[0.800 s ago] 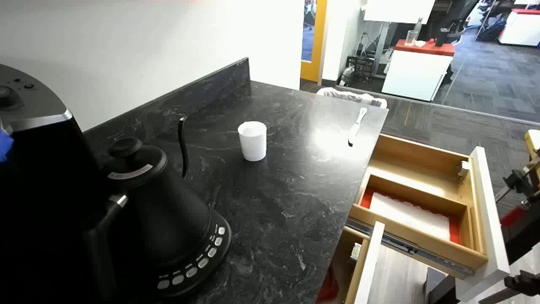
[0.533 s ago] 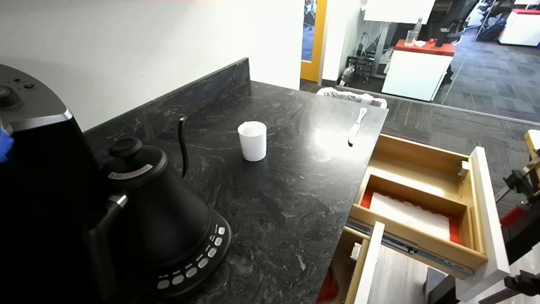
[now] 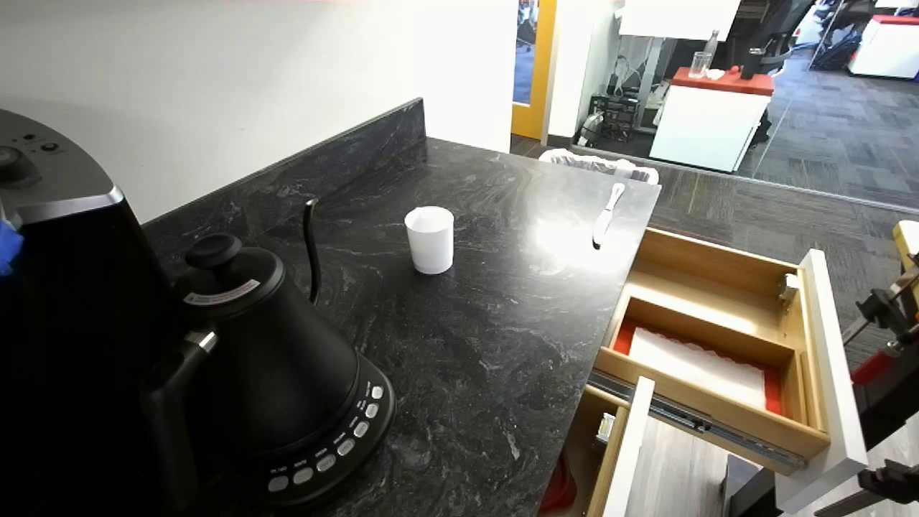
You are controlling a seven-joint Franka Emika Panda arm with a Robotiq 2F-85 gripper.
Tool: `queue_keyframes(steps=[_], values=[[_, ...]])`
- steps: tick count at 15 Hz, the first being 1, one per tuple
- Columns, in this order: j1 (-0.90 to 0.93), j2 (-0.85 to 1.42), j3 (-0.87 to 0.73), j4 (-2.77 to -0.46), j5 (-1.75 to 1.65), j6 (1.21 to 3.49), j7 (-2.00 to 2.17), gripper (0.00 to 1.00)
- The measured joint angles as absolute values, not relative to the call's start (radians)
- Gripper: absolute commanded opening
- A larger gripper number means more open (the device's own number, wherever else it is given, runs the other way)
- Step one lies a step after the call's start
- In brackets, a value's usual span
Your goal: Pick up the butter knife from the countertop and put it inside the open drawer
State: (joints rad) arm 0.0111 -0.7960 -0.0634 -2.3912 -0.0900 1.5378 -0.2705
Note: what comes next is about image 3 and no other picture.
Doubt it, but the white butter knife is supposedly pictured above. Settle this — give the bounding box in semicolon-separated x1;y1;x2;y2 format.
592;182;627;251

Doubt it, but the lower wooden drawer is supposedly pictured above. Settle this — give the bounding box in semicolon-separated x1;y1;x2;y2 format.
539;376;656;517

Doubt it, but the open wooden drawer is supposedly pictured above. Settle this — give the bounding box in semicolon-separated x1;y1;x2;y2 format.
587;228;870;513

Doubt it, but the red drawer liner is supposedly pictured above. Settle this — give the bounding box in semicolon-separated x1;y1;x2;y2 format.
612;318;785;416

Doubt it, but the white cup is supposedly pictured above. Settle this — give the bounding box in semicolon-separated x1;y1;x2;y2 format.
404;206;455;276

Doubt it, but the trash bin with bag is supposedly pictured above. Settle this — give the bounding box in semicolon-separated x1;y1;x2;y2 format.
538;148;661;186

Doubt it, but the black gooseneck kettle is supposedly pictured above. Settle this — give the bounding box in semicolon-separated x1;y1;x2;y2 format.
141;198;360;512

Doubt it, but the black kettle base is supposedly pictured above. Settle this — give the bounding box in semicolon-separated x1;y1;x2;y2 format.
253;353;396;511

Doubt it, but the white paper sheet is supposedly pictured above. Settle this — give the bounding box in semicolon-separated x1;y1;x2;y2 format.
628;327;768;411

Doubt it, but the white cabinet with red top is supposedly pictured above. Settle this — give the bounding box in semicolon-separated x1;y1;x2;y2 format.
848;14;919;80
649;66;775;174

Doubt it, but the white desk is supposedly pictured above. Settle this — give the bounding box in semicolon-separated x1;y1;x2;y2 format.
615;0;742;134

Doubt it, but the black office chair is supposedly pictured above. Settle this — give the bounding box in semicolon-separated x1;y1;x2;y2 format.
725;0;817;75

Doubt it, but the black coffee machine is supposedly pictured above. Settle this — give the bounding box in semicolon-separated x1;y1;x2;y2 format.
0;108;189;517

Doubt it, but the yellow door frame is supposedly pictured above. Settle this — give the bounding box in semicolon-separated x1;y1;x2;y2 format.
511;0;558;141

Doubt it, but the camera on mount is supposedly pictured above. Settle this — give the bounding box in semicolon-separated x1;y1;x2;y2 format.
813;220;919;517

